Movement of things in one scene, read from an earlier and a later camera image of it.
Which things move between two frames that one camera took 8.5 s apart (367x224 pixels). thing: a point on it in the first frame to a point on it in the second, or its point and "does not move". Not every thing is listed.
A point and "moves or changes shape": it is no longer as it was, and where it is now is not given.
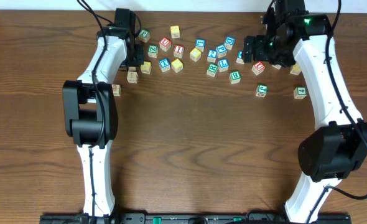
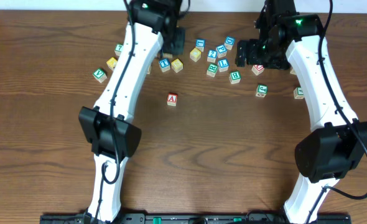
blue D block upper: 229,42 does not move
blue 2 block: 211,56 does not move
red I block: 178,51 moves or changes shape
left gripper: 139,60 to 178,46
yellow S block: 176,65 does not move
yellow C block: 195,55 does not move
